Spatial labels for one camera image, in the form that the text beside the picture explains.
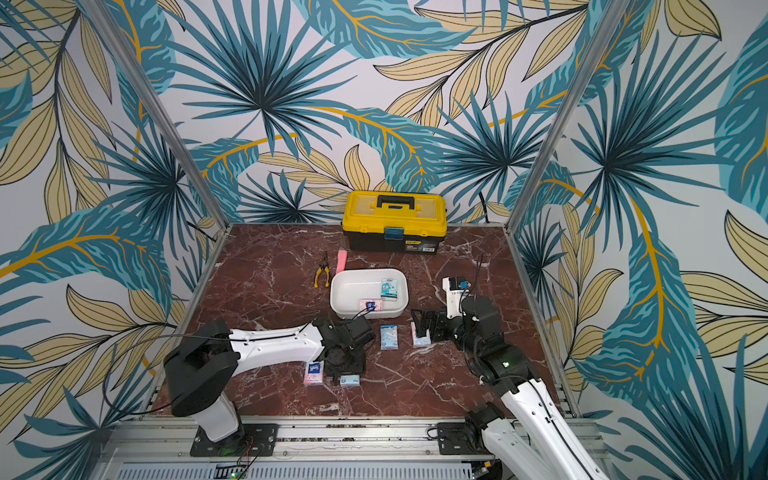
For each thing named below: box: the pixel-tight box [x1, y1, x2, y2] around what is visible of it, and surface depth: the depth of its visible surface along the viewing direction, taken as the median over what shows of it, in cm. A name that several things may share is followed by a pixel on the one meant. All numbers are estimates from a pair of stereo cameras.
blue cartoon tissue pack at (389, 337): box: [380, 324, 399, 351], surface depth 90 cm
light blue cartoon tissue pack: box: [340, 374, 360, 385], surface depth 82 cm
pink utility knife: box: [336, 246, 349, 274], surface depth 111 cm
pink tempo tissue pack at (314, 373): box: [304, 360, 324, 386], surface depth 83 cm
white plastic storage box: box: [330, 268, 409, 320], surface depth 101 cm
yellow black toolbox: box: [341, 191, 448, 254], surface depth 102 cm
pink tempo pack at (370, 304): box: [358, 298, 383, 312], surface depth 97 cm
